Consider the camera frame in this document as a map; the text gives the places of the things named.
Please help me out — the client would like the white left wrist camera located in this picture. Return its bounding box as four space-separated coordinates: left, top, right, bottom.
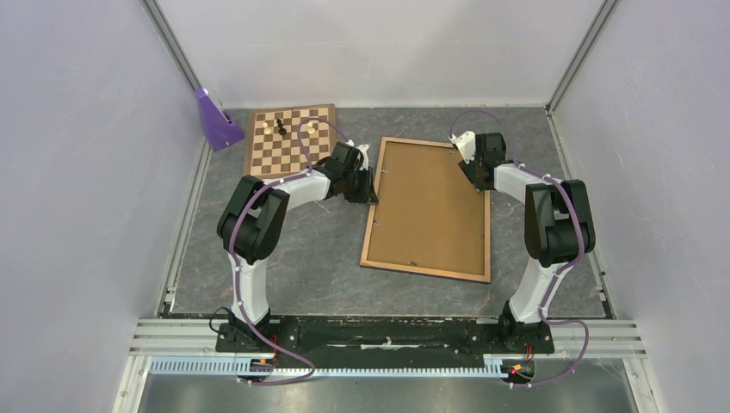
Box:
356 144 369 170

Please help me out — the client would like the wooden picture frame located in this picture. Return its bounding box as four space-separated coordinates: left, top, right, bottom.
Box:
359 136 492 284

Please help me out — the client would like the black chess piece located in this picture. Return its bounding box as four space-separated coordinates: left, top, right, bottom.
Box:
275 119 288 136

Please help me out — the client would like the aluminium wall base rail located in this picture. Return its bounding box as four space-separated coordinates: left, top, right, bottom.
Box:
155 142 213 317

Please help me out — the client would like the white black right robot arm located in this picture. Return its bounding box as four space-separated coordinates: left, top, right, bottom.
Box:
449 131 597 351

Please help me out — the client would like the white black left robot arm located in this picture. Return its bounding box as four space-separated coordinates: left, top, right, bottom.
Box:
217 140 378 351

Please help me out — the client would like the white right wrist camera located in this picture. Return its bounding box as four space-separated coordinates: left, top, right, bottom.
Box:
449 131 476 163

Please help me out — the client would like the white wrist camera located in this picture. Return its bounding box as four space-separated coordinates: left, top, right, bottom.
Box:
449 131 476 163
356 144 369 170

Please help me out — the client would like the wooden chessboard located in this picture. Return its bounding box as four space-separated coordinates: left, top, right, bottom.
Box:
244 103 338 179

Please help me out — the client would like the purple wedge stand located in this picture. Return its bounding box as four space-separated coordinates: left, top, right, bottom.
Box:
195 88 245 151

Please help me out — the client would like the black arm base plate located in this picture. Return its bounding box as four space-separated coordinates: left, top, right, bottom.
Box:
211 315 555 359

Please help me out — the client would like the slotted cable duct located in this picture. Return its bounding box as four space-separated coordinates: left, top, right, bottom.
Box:
149 355 537 379

